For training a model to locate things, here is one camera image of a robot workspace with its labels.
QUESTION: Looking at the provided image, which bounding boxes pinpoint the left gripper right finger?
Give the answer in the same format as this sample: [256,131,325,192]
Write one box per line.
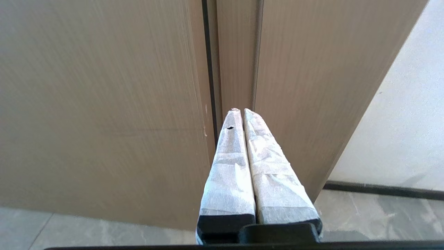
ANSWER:
[244,108,323,240]

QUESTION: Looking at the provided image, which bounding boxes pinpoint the brown wooden door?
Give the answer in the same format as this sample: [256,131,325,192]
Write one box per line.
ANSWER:
[0,0,216,232]

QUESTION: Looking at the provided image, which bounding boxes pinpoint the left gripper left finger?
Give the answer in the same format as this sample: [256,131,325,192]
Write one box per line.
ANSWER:
[195,108,257,245]

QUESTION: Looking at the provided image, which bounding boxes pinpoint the right beige cabinet door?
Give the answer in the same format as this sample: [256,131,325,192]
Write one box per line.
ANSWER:
[202,0,430,203]

